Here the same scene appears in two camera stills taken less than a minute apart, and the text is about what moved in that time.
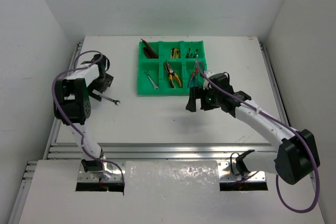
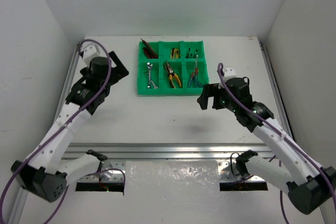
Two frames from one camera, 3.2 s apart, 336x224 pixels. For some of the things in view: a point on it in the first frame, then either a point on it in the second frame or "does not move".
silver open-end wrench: (115, 102) -> (149, 65)
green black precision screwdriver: (194, 56) does not move
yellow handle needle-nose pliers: (172, 74) does not move
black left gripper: (103, 84) -> (118, 67)
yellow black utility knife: (172, 55) does not move
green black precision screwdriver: (187, 55) does not move
